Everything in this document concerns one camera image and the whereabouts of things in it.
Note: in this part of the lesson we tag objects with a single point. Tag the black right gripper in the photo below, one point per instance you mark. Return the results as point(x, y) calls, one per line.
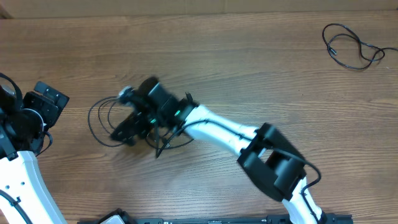
point(138, 121)

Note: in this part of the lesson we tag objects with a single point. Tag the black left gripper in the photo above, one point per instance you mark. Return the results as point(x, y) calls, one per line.
point(51, 109)

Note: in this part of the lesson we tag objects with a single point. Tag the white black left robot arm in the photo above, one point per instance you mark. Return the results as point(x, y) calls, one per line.
point(25, 123)

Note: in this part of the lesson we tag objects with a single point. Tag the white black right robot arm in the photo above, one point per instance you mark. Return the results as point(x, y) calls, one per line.
point(271, 162)

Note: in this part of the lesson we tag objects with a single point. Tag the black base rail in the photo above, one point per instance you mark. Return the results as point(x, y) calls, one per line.
point(121, 216)

